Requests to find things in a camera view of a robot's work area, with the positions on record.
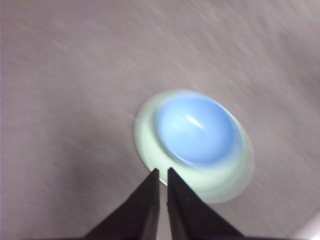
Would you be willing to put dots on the blue ribbed bowl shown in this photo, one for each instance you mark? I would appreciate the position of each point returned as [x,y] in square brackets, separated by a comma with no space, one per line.
[197,135]

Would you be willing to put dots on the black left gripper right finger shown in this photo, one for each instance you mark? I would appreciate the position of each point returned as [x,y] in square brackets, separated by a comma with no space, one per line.
[195,217]

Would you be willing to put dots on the green round plate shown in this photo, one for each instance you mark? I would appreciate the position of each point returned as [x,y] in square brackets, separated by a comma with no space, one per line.
[225,185]

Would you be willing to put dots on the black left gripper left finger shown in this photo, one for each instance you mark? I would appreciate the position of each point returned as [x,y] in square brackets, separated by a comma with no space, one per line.
[140,212]

